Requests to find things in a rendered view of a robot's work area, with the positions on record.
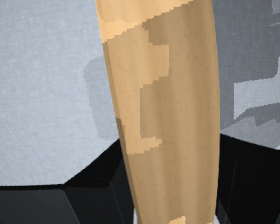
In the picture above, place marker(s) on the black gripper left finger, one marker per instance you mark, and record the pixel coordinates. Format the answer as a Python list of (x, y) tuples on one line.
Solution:
[(97, 195)]

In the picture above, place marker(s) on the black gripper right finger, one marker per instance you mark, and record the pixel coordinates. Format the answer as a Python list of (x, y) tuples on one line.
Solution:
[(248, 188)]

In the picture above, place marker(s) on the long wooden board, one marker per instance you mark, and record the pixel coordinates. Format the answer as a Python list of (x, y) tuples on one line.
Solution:
[(162, 66)]

